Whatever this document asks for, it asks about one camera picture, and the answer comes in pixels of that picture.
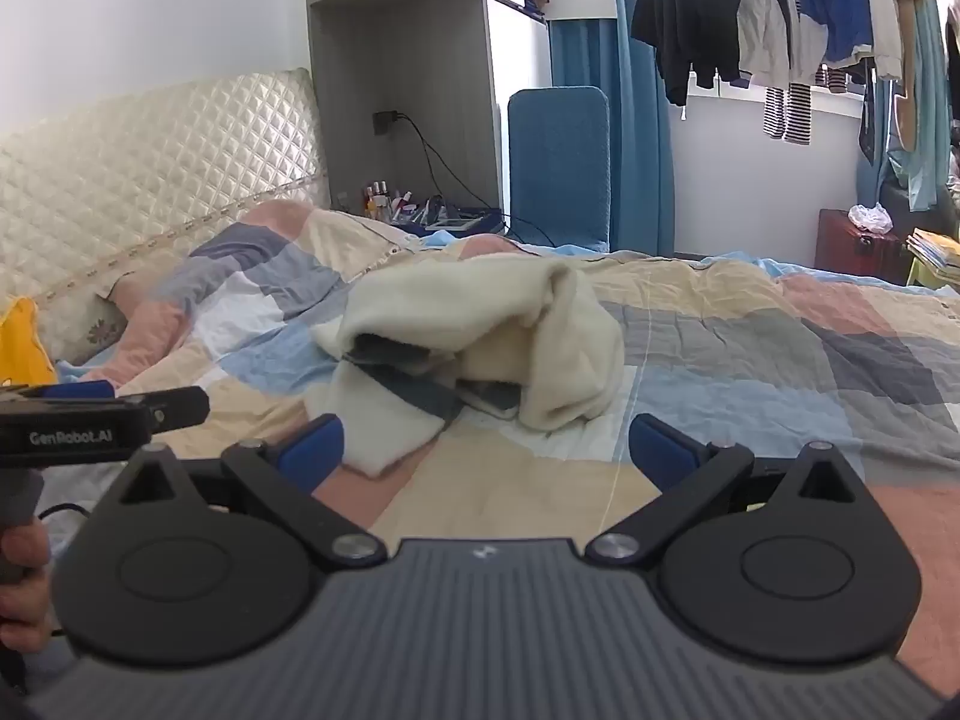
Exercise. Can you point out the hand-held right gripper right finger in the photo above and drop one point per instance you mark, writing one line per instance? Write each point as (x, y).
(660, 450)

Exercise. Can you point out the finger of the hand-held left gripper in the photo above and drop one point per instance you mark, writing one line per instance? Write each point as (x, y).
(180, 409)

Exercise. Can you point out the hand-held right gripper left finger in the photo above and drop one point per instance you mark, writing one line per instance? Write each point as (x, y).
(315, 446)

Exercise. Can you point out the cream sweater with grey-blue stripes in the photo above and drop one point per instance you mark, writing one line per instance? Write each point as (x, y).
(540, 337)

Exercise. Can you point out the person's left hand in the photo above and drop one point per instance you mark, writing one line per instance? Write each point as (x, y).
(30, 592)

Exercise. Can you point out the yellow cloth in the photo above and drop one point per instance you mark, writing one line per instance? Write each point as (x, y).
(22, 345)

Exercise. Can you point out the floral beige pillow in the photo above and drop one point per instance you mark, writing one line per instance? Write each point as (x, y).
(82, 330)

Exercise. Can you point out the patchwork pastel quilt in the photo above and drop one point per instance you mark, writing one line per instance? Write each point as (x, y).
(750, 360)

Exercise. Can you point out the cream quilted headboard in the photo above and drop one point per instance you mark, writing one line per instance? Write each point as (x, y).
(150, 180)

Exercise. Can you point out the light blue bed sheet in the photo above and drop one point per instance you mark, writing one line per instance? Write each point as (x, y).
(825, 274)

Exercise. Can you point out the red wooden box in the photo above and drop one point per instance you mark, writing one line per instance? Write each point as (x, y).
(855, 255)

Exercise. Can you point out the blue curtain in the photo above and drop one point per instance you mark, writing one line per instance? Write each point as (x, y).
(637, 150)

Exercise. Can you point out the blue padded board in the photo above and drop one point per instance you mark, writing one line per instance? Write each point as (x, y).
(559, 165)

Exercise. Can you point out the white plastic bag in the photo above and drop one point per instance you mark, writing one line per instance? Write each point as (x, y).
(870, 217)

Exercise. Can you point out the yellow-green stool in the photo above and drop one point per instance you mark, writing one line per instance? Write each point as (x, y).
(926, 277)

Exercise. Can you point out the stack of books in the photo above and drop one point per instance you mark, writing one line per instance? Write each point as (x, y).
(936, 247)

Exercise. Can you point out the dark low cabinet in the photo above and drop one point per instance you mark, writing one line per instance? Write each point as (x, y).
(896, 199)

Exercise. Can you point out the black white striped garment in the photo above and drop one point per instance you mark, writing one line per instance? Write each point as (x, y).
(787, 112)

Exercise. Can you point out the grey wardrobe cabinet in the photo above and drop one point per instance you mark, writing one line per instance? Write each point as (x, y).
(420, 90)

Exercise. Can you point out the white grey hanging garment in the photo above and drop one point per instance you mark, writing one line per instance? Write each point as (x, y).
(765, 22)

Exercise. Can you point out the light teal hanging garment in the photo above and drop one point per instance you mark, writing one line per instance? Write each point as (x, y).
(934, 105)

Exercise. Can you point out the black hanging jacket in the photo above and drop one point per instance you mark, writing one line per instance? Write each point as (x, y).
(690, 7)

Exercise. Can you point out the beige hanging garment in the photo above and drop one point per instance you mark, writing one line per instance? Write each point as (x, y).
(904, 22)

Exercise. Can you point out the black wall charger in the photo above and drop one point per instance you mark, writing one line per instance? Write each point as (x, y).
(385, 122)

